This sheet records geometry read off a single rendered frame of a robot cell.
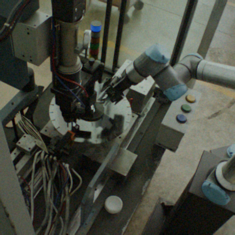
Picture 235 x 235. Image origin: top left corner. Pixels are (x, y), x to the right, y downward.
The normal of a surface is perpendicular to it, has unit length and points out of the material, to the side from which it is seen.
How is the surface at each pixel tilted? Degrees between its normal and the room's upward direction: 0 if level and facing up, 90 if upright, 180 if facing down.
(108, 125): 0
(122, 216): 0
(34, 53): 90
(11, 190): 90
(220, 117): 0
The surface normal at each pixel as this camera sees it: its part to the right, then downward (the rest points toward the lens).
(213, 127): 0.11, -0.64
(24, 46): -0.44, 0.65
